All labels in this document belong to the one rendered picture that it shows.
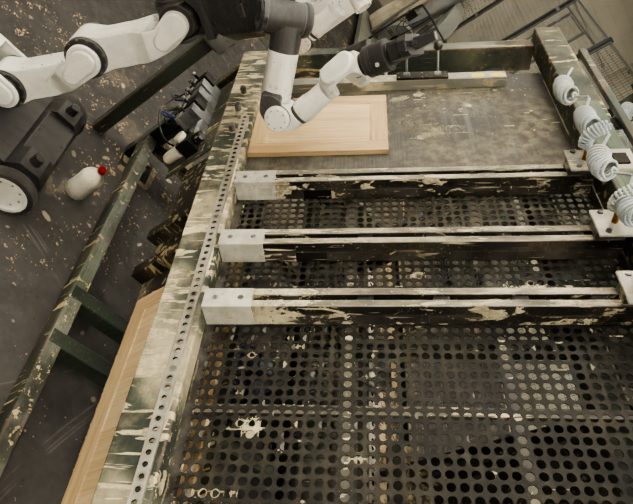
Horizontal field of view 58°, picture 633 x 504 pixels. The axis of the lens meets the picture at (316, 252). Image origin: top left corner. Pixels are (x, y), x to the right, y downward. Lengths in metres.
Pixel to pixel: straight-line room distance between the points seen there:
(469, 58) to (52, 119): 1.72
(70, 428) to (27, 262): 0.63
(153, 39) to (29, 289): 1.01
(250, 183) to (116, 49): 0.66
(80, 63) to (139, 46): 0.21
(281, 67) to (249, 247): 0.53
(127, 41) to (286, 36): 0.61
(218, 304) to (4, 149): 1.19
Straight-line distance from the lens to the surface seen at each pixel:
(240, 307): 1.43
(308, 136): 2.09
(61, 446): 2.25
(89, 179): 2.57
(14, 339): 2.26
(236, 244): 1.59
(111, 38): 2.11
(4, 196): 2.38
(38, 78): 2.30
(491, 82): 2.42
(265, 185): 1.80
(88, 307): 2.23
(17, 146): 2.40
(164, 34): 2.01
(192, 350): 1.42
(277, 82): 1.75
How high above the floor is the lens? 1.84
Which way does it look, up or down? 27 degrees down
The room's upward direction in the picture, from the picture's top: 64 degrees clockwise
